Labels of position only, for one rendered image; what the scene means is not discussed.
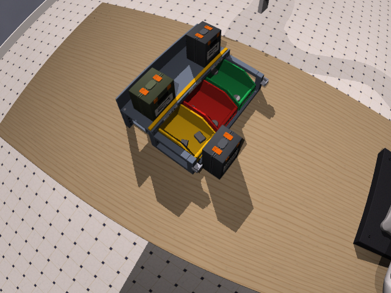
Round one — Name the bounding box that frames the yellow open bin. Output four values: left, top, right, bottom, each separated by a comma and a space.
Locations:
158, 104, 215, 162

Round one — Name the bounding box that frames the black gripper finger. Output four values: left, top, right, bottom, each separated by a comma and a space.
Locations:
258, 0, 269, 13

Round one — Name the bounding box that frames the dark grey bin shelf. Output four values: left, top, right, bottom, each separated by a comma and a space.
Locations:
115, 24, 269, 174

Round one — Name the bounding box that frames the green open bin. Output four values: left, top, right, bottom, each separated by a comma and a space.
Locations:
204, 59, 254, 110

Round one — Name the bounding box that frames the red bin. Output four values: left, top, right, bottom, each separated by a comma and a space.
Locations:
181, 80, 236, 132

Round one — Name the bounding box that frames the yellow flat bar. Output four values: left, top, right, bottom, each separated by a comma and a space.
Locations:
148, 48, 228, 131

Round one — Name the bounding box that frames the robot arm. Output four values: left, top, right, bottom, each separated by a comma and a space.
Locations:
380, 206, 391, 293

